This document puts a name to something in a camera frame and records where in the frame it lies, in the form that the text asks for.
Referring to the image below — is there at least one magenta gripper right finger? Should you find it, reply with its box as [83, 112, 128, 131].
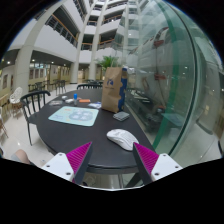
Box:
[133, 143, 182, 185]

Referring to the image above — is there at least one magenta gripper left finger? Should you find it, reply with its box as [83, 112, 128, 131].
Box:
[42, 142, 92, 185]

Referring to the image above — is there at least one white computer mouse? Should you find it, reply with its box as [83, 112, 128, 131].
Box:
[106, 129, 138, 151]

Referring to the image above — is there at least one light green mouse pad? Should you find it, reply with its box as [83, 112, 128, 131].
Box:
[48, 106, 99, 127]

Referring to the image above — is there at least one black round table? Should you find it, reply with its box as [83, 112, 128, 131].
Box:
[34, 88, 156, 176]

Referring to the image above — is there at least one small grey checkered pouch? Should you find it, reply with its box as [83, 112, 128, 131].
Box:
[113, 111, 129, 121]

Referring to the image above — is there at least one blue white packet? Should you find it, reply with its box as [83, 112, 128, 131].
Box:
[88, 102, 101, 109]

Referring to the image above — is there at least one orange flat card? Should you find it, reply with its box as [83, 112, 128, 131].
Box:
[79, 99, 91, 103]

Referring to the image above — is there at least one grey flat packet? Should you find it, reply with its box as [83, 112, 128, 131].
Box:
[49, 100, 63, 106]

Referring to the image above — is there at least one white small box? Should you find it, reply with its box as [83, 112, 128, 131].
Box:
[65, 99, 74, 104]

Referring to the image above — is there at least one black chair left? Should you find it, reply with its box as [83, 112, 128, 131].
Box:
[19, 89, 52, 147]

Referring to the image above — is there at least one black chair behind table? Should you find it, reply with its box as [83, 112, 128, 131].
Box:
[77, 83, 102, 90]

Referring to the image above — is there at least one white ornate chair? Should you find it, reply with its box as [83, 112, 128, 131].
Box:
[9, 87, 23, 115]

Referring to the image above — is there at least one brown paper bag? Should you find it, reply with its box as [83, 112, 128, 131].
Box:
[101, 67, 128, 113]

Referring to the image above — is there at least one green potted palm plant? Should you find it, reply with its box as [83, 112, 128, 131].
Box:
[96, 56, 118, 71]

